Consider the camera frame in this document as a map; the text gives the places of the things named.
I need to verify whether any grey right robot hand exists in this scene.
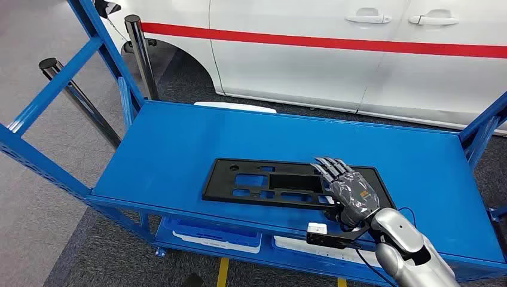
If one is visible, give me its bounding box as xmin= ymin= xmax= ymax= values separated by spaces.
xmin=310 ymin=157 xmax=381 ymax=233

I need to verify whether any chrome stanchion post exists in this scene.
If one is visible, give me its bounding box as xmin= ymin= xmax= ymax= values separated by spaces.
xmin=124 ymin=14 xmax=160 ymax=102
xmin=38 ymin=57 xmax=123 ymax=149

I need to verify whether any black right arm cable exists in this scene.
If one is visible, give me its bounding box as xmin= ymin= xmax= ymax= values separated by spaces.
xmin=353 ymin=247 xmax=388 ymax=287

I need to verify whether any white car with red stripe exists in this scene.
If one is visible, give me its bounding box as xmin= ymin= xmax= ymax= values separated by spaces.
xmin=97 ymin=0 xmax=507 ymax=138

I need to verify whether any black plastic plate bracket part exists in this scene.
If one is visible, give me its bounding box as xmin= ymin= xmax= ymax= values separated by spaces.
xmin=201 ymin=158 xmax=397 ymax=213

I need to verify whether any blue metal shelf rack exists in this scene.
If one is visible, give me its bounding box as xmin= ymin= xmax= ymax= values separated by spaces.
xmin=0 ymin=0 xmax=507 ymax=287

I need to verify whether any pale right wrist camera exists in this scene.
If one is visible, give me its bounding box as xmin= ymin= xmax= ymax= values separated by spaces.
xmin=306 ymin=222 xmax=359 ymax=251

